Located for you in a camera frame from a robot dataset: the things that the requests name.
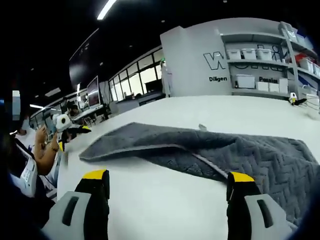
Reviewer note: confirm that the grey textured towel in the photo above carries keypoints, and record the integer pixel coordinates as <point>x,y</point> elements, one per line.
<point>275,160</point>

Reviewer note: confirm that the person's left hand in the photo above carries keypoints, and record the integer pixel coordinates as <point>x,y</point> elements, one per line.
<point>41,136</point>

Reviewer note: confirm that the white computer desk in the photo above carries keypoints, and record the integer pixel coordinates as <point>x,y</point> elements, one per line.
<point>87,112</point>

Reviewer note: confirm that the computer monitor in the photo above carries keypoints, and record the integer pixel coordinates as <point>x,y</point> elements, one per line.
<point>93,92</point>

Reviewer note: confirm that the glass partition windows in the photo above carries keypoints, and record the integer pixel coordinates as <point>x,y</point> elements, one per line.
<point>137,77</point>

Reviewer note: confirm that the small clear plastic piece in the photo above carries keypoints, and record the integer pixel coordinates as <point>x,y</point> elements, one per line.
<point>203,127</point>

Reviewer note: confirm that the white hanging cloth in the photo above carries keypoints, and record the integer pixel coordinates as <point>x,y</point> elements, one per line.
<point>167,77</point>

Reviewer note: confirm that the spare gripper with yellow tips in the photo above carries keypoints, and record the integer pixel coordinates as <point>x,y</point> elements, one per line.
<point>296,100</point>

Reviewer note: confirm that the ceiling light strip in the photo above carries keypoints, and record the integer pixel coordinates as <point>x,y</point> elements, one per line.
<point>106,10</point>

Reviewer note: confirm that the grey metal shelf unit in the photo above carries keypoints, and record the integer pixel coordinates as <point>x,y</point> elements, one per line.
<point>275,62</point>

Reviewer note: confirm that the group of white storage bins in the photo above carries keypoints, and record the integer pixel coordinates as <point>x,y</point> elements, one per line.
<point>250,53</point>

